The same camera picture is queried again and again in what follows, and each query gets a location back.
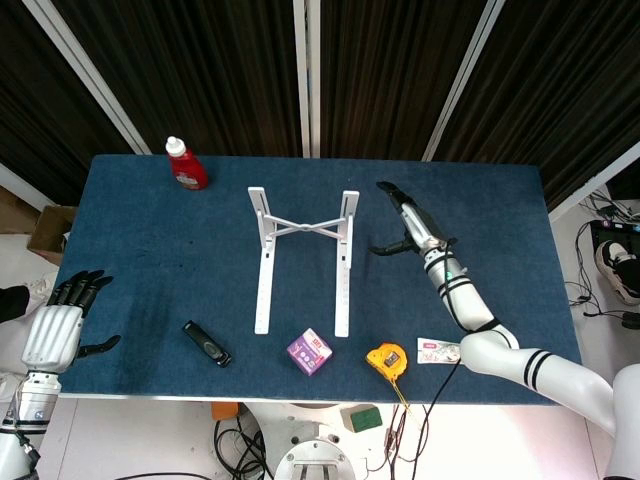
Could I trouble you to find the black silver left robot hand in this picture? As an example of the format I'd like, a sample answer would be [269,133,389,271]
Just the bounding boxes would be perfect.
[21,269,122,375]

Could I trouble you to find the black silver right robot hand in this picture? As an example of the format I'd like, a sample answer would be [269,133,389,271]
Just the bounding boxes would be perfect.
[368,180,459,258]

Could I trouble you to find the white folding laptop stand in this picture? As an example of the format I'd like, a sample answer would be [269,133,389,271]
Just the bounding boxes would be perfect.
[247,186,361,338]

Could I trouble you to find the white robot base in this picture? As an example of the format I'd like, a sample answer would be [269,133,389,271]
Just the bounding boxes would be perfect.
[244,401,401,480]

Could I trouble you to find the person black trouser leg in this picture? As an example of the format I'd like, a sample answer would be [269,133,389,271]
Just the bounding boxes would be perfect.
[0,284,32,325]

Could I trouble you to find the brown cardboard box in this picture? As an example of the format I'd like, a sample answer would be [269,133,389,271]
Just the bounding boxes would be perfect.
[27,204,77,266]

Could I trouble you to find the floral white toothpaste tube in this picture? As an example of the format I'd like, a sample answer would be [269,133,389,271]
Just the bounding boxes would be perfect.
[417,337,464,367]

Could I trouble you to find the blue table cloth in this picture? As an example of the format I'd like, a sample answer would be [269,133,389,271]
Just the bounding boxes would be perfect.
[57,153,584,402]

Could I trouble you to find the yellow tape measure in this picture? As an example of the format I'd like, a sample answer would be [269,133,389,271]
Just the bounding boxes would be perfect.
[365,341,424,429]

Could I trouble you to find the black stapler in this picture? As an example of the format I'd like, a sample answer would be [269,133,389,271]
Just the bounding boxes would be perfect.
[182,320,234,369]

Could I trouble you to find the black pleated curtain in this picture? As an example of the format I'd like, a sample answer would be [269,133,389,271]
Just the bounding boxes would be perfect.
[319,0,485,161]
[49,0,302,159]
[433,0,640,211]
[0,0,135,207]

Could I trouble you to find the purple tissue pack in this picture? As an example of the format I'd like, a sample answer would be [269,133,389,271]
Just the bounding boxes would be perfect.
[286,327,335,377]

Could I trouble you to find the black power strip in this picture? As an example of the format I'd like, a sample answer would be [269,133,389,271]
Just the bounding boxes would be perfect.
[589,218,640,242]

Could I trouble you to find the black white sneaker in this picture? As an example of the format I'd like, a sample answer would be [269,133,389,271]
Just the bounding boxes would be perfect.
[594,239,640,306]

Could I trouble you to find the green topped sponge block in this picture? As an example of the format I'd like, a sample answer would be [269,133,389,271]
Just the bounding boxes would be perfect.
[340,405,384,434]

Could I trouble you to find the red bottle white cap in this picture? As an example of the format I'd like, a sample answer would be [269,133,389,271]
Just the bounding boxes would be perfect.
[165,135,210,192]

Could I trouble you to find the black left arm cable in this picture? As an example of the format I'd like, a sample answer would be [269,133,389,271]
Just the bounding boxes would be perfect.
[12,429,41,469]

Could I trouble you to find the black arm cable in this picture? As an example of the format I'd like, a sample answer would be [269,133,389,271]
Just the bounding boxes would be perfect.
[427,238,469,480]
[12,429,41,469]

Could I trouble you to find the white frame rail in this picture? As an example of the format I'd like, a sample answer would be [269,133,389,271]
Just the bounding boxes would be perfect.
[0,162,44,214]
[547,142,640,224]

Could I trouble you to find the white frame post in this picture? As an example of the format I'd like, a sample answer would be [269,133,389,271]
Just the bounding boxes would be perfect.
[22,0,152,156]
[422,0,506,162]
[292,0,322,159]

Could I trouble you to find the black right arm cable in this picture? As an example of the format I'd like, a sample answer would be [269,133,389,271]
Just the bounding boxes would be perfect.
[427,238,469,480]

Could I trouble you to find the black floor cables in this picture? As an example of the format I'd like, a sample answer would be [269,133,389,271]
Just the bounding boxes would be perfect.
[564,192,640,321]

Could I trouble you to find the thin red wire bundle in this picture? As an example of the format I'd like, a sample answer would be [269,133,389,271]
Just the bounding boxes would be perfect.
[382,403,429,474]

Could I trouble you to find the black floor cable bundle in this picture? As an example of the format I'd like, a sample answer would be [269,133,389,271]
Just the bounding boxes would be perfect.
[213,417,275,480]

